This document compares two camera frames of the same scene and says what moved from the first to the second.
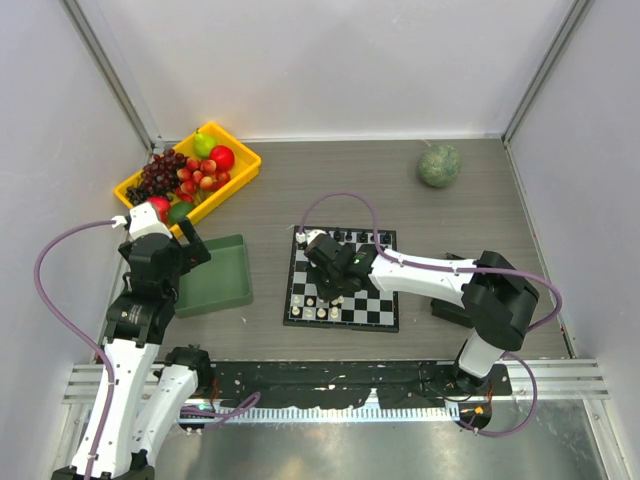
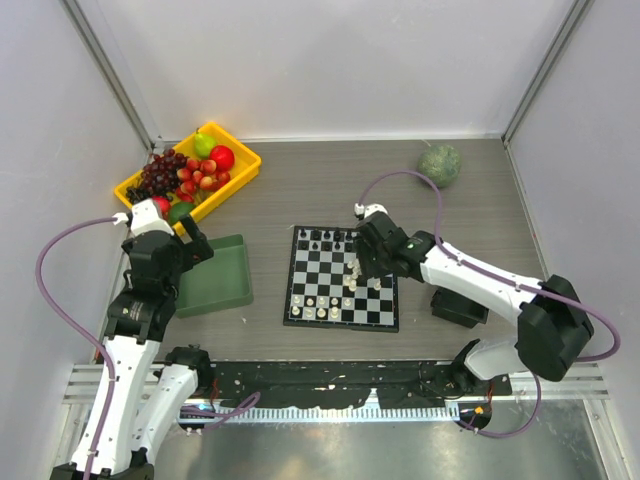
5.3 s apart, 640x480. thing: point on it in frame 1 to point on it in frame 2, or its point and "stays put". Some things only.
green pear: (202, 145) stays put
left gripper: (196, 250) stays put
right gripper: (325, 293) to (362, 253)
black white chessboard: (370, 308) stays put
